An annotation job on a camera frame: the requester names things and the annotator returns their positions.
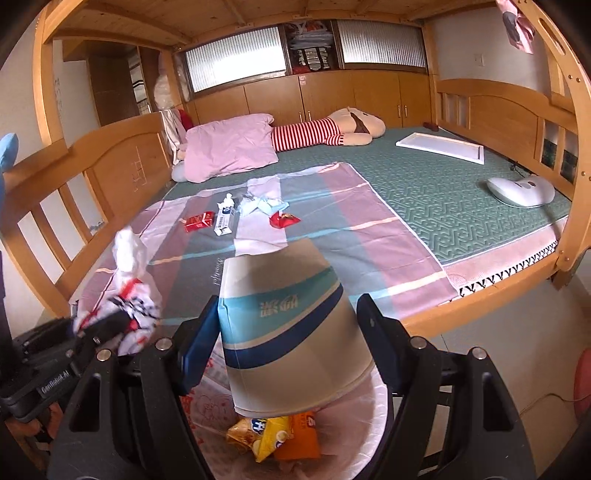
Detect white red plastic wrapper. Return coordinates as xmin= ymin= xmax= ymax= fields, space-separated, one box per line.
xmin=72 ymin=227 xmax=162 ymax=356

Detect paper cup blue stripes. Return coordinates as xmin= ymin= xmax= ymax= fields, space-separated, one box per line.
xmin=217 ymin=239 xmax=374 ymax=418

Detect yellow snack bag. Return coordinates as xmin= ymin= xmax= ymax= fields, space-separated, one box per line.
xmin=225 ymin=416 xmax=294 ymax=463

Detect orange snack wrapper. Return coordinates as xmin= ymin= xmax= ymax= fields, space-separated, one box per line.
xmin=273 ymin=411 xmax=321 ymax=461

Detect trash bin with liner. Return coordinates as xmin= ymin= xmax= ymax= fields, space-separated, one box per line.
xmin=180 ymin=341 xmax=391 ymax=479

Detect person's left hand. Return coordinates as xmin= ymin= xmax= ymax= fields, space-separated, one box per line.
xmin=4 ymin=402 xmax=63 ymax=469

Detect plaid pink grey bedsheet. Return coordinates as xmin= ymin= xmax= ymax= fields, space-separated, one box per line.
xmin=131 ymin=162 xmax=457 ymax=326

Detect white toothpaste tube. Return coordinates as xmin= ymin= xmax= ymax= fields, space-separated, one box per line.
xmin=214 ymin=193 xmax=235 ymax=236

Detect red cigarette box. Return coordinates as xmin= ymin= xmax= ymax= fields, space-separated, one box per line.
xmin=183 ymin=211 xmax=215 ymax=233

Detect small red wrapper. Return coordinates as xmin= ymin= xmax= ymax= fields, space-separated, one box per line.
xmin=270 ymin=211 xmax=301 ymax=230

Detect white blue wrapper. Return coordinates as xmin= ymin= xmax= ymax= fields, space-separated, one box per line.
xmin=238 ymin=194 xmax=290 ymax=217

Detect green bed mat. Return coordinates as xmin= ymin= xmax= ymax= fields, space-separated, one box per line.
xmin=168 ymin=129 xmax=571 ymax=264

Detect grey blue cushion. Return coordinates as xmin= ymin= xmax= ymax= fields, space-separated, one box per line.
xmin=171 ymin=161 xmax=187 ymax=183

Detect pink pillow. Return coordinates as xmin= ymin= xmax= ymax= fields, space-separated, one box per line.
xmin=183 ymin=114 xmax=279 ymax=183

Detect white round device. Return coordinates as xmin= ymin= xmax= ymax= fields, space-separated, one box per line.
xmin=486 ymin=175 xmax=556 ymax=208

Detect white flat board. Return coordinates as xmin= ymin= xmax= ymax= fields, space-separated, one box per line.
xmin=396 ymin=132 xmax=485 ymax=165

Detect striped plush doll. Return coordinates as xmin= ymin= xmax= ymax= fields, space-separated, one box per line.
xmin=271 ymin=107 xmax=387 ymax=152

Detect frosted window left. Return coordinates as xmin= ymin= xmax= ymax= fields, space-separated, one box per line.
xmin=185 ymin=26 xmax=287 ymax=93

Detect frosted window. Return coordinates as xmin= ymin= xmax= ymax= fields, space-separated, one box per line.
xmin=185 ymin=26 xmax=287 ymax=93
xmin=337 ymin=20 xmax=428 ymax=69

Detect frosted window right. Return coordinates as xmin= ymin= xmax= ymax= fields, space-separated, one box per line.
xmin=337 ymin=20 xmax=428 ymax=69

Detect wooden bed headboard rail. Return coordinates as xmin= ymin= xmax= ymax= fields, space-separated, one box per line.
xmin=1 ymin=113 xmax=171 ymax=316

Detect wooden wall cabinets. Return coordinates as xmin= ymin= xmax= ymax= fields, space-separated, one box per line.
xmin=187 ymin=70 xmax=433 ymax=128

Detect wooden footboard rail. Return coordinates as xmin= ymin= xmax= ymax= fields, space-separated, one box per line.
xmin=436 ymin=79 xmax=578 ymax=199

